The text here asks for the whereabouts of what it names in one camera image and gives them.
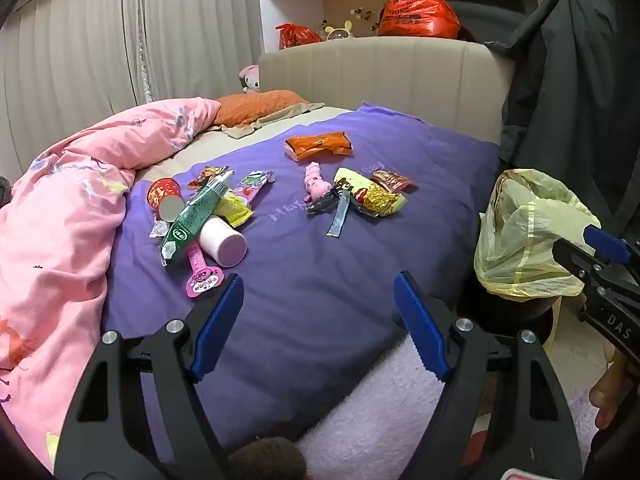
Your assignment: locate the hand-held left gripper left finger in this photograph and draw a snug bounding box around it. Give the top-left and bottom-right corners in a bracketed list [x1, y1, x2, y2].
[54, 274, 245, 480]

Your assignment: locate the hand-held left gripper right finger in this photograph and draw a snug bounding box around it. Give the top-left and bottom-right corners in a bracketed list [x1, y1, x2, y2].
[393, 271, 583, 480]

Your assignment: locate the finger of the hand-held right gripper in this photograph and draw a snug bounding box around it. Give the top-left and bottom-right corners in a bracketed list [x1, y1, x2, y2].
[551, 237, 608, 291]
[582, 224, 633, 266]

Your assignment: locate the pink stick wrapper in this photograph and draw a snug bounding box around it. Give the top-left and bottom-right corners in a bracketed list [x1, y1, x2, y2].
[185, 240, 224, 301]

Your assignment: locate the yellow plastic trash bag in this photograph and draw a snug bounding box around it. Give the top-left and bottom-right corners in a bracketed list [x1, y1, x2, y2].
[474, 167, 603, 301]

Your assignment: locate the black trash bin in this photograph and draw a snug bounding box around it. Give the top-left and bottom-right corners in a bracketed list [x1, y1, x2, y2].
[457, 280, 558, 333]

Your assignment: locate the yellow wrapper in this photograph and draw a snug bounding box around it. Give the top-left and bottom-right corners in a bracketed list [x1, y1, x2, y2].
[216, 195, 253, 228]

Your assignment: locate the yellow noodle snack bag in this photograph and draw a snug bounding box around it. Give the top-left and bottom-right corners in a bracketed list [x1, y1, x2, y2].
[331, 167, 407, 218]

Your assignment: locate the grey stick packet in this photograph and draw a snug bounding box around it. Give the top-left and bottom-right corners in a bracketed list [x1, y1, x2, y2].
[326, 195, 351, 237]

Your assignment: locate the pink printed candy wrapper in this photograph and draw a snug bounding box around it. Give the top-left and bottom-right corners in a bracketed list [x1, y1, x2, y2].
[232, 170, 277, 206]

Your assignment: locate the red paper cup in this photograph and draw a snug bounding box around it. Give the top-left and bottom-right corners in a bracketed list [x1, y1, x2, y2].
[146, 177, 187, 222]

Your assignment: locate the small dark red wrapper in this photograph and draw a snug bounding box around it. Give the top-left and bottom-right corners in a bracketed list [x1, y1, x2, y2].
[187, 166, 217, 191]

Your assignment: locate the red sauce packet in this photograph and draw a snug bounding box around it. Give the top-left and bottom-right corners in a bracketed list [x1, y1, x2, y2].
[372, 169, 417, 193]

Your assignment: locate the black wrapper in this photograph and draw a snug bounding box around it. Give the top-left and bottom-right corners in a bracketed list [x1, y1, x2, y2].
[306, 195, 346, 213]

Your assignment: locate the person's right hand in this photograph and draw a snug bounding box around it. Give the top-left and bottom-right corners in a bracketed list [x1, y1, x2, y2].
[589, 347, 632, 431]

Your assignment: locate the purple blanket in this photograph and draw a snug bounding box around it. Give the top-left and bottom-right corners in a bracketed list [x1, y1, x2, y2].
[102, 102, 501, 451]

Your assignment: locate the dark hanging jacket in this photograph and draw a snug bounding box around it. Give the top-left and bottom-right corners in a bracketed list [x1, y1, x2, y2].
[487, 0, 640, 241]

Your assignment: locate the pink pig toy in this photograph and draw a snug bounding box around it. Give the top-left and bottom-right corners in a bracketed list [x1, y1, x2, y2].
[303, 161, 333, 206]

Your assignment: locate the beige bed sheet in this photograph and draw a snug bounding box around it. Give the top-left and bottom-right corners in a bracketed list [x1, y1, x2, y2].
[135, 105, 353, 183]

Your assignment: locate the pink printed duvet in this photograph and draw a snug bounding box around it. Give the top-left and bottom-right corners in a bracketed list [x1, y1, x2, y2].
[0, 97, 222, 471]

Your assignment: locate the orange pillow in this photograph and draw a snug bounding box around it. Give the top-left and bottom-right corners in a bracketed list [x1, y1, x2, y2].
[212, 90, 308, 128]

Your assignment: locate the pink plush toy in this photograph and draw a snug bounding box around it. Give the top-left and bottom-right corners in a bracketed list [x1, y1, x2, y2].
[238, 64, 261, 93]

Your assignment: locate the beige padded headboard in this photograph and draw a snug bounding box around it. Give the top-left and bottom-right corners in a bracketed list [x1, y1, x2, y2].
[258, 36, 516, 145]

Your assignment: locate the large red plastic bag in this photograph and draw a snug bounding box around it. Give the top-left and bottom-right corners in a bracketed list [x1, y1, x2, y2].
[376, 0, 462, 40]

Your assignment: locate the small red plastic bag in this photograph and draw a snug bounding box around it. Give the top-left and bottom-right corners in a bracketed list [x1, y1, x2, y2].
[276, 22, 323, 51]

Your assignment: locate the grey curtain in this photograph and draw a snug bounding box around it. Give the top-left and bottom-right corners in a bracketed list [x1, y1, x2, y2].
[0, 0, 263, 181]

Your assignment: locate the curtain bead cord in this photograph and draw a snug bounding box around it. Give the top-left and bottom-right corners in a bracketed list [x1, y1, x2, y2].
[139, 25, 152, 106]

